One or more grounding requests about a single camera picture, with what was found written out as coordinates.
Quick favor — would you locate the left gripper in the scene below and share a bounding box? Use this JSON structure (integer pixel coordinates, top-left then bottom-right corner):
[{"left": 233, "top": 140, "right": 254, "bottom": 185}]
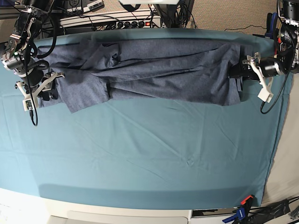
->
[{"left": 228, "top": 58, "right": 280, "bottom": 81}]

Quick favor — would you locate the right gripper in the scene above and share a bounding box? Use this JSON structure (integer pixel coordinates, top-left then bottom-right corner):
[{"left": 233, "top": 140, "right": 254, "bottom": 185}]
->
[{"left": 24, "top": 69, "right": 58, "bottom": 101}]

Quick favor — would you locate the grey-blue T-shirt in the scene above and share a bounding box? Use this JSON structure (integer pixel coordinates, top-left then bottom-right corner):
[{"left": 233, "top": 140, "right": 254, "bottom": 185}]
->
[{"left": 39, "top": 39, "right": 253, "bottom": 112}]

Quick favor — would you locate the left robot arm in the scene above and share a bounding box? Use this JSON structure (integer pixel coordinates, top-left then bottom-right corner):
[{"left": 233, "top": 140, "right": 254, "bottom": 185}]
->
[{"left": 228, "top": 0, "right": 299, "bottom": 81}]

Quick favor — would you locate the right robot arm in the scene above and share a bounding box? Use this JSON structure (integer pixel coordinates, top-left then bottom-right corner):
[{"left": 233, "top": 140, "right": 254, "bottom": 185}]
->
[{"left": 0, "top": 0, "right": 57, "bottom": 101}]

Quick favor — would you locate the blue clamp top right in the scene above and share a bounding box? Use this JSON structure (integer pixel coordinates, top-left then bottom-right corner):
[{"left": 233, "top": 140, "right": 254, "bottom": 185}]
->
[{"left": 264, "top": 12, "right": 278, "bottom": 39}]

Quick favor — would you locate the teal table cloth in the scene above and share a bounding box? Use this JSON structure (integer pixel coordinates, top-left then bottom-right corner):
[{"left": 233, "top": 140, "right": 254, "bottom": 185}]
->
[{"left": 0, "top": 28, "right": 296, "bottom": 208}]

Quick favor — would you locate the white power strip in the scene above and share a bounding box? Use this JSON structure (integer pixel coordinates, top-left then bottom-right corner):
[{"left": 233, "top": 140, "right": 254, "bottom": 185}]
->
[{"left": 60, "top": 13, "right": 163, "bottom": 29}]

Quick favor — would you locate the black bag bottom right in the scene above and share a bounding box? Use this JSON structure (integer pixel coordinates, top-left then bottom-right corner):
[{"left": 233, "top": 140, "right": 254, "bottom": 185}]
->
[{"left": 243, "top": 196, "right": 299, "bottom": 224}]

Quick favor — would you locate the orange blue clamp bottom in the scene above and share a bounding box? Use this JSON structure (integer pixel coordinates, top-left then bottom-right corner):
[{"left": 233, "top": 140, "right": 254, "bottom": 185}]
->
[{"left": 222, "top": 195, "right": 255, "bottom": 224}]

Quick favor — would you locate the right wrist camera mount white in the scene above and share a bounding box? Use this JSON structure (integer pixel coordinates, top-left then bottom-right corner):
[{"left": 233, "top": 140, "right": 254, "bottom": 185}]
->
[{"left": 14, "top": 72, "right": 65, "bottom": 111}]

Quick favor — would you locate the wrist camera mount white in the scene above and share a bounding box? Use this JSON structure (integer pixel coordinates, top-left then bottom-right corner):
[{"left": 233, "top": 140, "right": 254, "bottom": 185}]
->
[
  {"left": 14, "top": 72, "right": 65, "bottom": 111},
  {"left": 242, "top": 52, "right": 274, "bottom": 103}
]

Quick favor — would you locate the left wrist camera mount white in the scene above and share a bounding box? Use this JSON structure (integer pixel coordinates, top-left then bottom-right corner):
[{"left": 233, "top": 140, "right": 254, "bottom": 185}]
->
[{"left": 242, "top": 52, "right": 274, "bottom": 103}]

